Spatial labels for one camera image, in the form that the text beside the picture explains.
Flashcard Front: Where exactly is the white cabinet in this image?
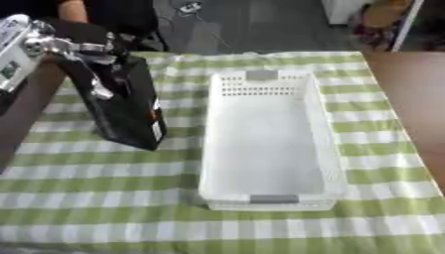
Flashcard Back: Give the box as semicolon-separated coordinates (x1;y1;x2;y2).
320;0;374;26

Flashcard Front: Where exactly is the white plastic basket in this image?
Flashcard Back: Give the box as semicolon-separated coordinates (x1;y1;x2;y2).
196;68;352;212

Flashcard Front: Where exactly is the white slanted board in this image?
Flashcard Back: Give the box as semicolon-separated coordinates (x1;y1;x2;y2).
389;0;428;54

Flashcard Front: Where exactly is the person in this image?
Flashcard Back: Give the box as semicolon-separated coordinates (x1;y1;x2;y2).
0;0;171;53

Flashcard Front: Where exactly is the white power adapter with cable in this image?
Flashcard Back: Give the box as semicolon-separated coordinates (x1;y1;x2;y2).
167;0;233;51

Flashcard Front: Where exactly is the black rectangular package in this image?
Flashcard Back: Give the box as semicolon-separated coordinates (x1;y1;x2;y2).
54;54;169;152

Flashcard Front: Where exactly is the colourful bag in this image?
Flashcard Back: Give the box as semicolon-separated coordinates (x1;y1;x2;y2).
348;0;414;52

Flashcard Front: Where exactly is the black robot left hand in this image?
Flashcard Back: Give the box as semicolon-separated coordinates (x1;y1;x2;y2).
24;18;132;101

